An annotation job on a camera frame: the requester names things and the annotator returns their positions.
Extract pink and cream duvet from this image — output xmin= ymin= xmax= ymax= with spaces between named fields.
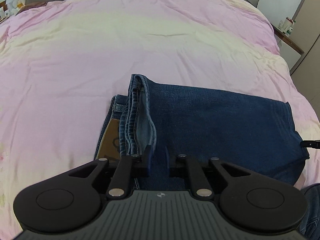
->
xmin=1 ymin=0 xmax=319 ymax=239

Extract beige wardrobe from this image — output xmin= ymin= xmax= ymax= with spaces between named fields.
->
xmin=290 ymin=0 xmax=319 ymax=115

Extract white right nightstand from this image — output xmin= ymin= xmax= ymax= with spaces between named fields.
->
xmin=272 ymin=25 xmax=304 ymax=71

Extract left nightstand with clutter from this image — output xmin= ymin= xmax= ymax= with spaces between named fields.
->
xmin=1 ymin=0 xmax=25 ymax=23

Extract blue denim jeans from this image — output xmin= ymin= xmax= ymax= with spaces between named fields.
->
xmin=105 ymin=74 xmax=309 ymax=191

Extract operator blue jeans leg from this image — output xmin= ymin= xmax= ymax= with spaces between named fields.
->
xmin=298 ymin=184 xmax=320 ymax=240

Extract clear glass cup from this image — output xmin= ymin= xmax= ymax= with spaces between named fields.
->
xmin=279 ymin=21 xmax=285 ymax=31

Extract white bottle red lid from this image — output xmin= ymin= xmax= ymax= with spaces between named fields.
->
xmin=282 ymin=17 xmax=295 ymax=33

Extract green label plastic bottle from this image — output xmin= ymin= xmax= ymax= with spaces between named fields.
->
xmin=286 ymin=20 xmax=296 ymax=37

